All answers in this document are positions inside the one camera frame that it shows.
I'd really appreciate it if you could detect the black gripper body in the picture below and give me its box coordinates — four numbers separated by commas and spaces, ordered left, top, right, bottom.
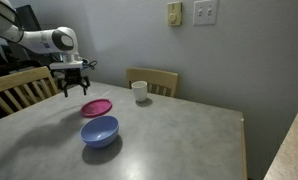
63, 67, 84, 86

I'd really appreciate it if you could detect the pink plastic bowl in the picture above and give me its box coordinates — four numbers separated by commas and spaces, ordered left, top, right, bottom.
80, 98, 113, 118

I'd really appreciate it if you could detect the blue plastic bowl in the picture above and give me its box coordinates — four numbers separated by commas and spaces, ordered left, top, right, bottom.
79, 115, 120, 149

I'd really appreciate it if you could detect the wooden chair with slatted back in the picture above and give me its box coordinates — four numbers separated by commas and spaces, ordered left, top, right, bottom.
125, 67, 180, 98
0, 65, 61, 116

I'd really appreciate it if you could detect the white ceramic mug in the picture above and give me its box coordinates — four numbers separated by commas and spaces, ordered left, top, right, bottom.
131, 80, 149, 103

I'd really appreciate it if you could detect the black monitor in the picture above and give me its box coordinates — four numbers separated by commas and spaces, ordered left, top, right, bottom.
13, 4, 43, 33

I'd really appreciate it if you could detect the beige countertop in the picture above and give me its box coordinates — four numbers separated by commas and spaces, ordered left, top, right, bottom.
263, 92, 298, 180

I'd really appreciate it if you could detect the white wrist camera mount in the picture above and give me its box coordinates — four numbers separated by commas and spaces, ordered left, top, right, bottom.
49, 59, 85, 71

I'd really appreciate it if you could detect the black looped cable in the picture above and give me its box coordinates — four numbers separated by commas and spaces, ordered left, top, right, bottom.
81, 58, 99, 71

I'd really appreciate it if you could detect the beige wall thermostat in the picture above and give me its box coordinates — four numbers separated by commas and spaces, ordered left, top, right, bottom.
166, 1, 184, 27

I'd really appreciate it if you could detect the white double light switch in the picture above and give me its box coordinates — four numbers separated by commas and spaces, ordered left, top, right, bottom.
192, 0, 219, 27

